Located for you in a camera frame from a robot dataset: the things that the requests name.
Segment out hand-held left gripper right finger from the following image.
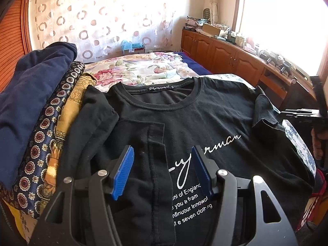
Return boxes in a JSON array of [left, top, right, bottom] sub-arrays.
[[192, 146, 299, 246]]

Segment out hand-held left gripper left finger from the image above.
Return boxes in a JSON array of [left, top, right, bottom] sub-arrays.
[[28, 146, 135, 246]]

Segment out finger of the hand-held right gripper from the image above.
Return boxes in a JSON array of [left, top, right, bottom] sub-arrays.
[[280, 109, 319, 130]]

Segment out black printed t-shirt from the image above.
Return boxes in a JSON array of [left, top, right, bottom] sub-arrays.
[[55, 77, 315, 246]]

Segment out person's right hand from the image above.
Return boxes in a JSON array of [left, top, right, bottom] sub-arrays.
[[311, 128, 328, 170]]

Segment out blue white floral sheet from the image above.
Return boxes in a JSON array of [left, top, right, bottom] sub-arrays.
[[200, 73, 317, 182]]

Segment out black gadgets on cabinet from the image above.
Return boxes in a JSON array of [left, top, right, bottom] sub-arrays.
[[260, 50, 295, 73]]

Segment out folded gold patterned cloth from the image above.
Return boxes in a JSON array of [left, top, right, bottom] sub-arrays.
[[9, 73, 97, 244]]

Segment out red blanket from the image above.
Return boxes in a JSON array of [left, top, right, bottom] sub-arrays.
[[297, 170, 328, 232]]

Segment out bright window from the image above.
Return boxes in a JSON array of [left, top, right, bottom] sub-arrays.
[[241, 0, 328, 75]]

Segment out folded navy patterned cloth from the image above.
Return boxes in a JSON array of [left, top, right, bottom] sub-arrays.
[[0, 61, 85, 219]]

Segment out long wooden cabinet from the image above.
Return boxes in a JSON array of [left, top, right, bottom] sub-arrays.
[[181, 28, 328, 113]]

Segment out pink floral quilt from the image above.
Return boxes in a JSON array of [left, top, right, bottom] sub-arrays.
[[83, 51, 200, 93]]

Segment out navy blanket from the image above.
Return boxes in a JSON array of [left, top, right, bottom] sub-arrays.
[[177, 52, 213, 75]]

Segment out cardboard box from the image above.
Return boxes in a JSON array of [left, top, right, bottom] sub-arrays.
[[202, 23, 226, 37]]

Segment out blue plastic bag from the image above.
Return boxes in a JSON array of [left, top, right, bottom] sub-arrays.
[[120, 40, 146, 54]]

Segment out floral side curtain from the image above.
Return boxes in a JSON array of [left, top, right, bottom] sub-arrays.
[[205, 0, 221, 23]]

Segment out sheer circle-print curtain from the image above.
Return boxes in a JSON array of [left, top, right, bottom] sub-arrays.
[[29, 0, 213, 64]]

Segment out wooden wardrobe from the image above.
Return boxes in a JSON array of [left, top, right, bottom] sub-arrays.
[[0, 0, 32, 93]]

